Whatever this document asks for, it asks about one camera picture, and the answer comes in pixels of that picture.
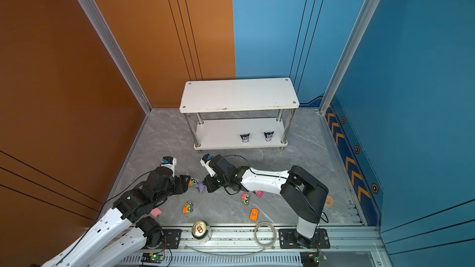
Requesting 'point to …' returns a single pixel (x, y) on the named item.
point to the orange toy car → (253, 214)
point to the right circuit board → (312, 259)
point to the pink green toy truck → (259, 193)
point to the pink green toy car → (245, 198)
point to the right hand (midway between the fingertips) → (202, 183)
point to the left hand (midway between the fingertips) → (186, 176)
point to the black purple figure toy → (268, 136)
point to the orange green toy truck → (188, 209)
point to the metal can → (200, 229)
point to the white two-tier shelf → (239, 114)
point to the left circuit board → (152, 258)
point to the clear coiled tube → (263, 247)
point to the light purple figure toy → (200, 187)
